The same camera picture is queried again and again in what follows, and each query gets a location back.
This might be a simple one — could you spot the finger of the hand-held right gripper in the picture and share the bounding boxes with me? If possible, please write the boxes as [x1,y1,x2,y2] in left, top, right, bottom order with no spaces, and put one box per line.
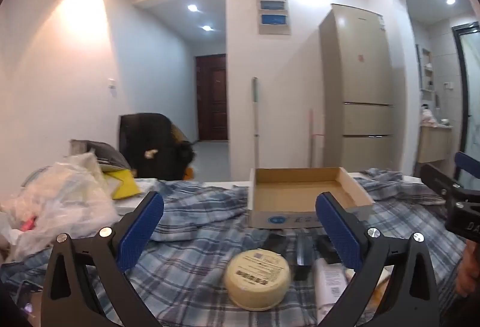
[454,151,480,185]
[419,163,480,206]

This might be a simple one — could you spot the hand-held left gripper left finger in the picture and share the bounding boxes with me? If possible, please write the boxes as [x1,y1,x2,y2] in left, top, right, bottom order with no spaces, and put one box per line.
[40,191,166,327]

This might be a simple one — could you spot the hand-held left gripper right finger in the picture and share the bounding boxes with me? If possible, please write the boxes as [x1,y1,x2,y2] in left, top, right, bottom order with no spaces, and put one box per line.
[315,191,440,327]

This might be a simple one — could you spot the cardboard box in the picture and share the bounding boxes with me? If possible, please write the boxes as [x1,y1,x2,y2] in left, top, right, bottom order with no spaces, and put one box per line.
[245,166,376,229]

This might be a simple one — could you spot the round cream tin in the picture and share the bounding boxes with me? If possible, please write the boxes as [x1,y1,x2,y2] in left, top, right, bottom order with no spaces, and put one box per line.
[224,248,291,311]

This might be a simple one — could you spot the person's right hand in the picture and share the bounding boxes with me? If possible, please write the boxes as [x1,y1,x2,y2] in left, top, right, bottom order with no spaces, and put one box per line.
[455,239,480,309]

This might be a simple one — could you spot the wooden vanity cabinet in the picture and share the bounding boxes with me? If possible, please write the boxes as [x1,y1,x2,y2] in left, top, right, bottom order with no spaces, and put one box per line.
[418,124,452,164]

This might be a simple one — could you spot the yellow paper bag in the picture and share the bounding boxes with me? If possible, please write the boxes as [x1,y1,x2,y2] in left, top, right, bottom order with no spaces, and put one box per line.
[103,169,142,200]

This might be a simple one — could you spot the blue plaid shirt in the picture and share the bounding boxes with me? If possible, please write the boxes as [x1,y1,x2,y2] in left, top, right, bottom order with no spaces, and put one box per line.
[0,167,469,327]

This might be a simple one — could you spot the white tube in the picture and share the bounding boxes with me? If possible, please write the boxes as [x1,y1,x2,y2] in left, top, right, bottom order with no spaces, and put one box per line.
[313,257,351,326]

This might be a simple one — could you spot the white plastic bag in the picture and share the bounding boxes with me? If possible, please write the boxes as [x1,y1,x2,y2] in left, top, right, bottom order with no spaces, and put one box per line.
[420,104,437,125]

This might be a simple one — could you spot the frosted glass door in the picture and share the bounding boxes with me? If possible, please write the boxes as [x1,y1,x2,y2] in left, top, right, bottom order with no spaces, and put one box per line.
[452,23,480,189]

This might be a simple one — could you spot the clear plastic bag pile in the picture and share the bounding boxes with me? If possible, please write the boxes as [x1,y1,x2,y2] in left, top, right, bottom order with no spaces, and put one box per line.
[0,152,121,264]

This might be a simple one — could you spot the red broom and dustpan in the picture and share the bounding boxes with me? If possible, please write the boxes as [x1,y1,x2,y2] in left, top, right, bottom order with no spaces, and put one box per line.
[316,113,326,168]

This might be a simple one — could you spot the grey folded cloth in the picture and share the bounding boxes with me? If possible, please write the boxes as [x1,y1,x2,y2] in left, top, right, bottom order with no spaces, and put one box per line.
[69,139,130,172]

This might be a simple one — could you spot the black jacket covered chair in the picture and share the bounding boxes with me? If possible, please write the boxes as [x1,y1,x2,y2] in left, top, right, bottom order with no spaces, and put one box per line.
[119,112,196,179]

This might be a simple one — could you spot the beige refrigerator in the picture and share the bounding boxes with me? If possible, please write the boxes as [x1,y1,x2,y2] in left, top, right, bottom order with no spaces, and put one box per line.
[319,4,394,172]

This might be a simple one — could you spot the dark red door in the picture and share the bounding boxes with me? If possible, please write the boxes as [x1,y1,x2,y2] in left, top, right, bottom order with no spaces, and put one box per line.
[195,54,229,142]

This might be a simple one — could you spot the grey electrical panel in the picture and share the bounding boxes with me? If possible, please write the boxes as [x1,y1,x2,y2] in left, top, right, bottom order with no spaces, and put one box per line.
[256,0,292,36]

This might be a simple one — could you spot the wall niche shelf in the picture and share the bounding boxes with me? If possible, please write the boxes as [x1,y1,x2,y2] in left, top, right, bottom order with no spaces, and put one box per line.
[422,47,436,91]

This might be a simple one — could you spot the grey handled mop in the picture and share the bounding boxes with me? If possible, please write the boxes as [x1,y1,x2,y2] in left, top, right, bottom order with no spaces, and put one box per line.
[250,77,261,170]

